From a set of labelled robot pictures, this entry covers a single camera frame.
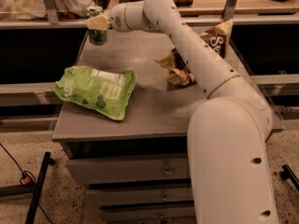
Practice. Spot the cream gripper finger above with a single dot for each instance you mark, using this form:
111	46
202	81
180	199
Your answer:
99	22

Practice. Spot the green soda can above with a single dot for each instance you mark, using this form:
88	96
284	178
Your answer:
96	37

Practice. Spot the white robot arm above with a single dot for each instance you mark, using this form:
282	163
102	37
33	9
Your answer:
226	136

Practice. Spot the white cloth on shelf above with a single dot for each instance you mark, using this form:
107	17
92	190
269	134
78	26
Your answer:
25	10

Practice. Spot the green snack bag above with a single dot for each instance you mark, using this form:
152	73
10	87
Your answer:
105	92

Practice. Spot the brown chip bag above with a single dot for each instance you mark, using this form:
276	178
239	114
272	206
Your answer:
217	38

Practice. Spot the grey drawer cabinet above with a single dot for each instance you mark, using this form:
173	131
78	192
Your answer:
136	168

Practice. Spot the black stand leg left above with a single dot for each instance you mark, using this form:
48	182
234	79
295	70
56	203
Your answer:
30	185

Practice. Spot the black stand foot right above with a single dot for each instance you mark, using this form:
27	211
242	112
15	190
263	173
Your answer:
287	173

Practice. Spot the grey metal shelf rail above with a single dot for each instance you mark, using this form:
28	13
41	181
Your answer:
201	12

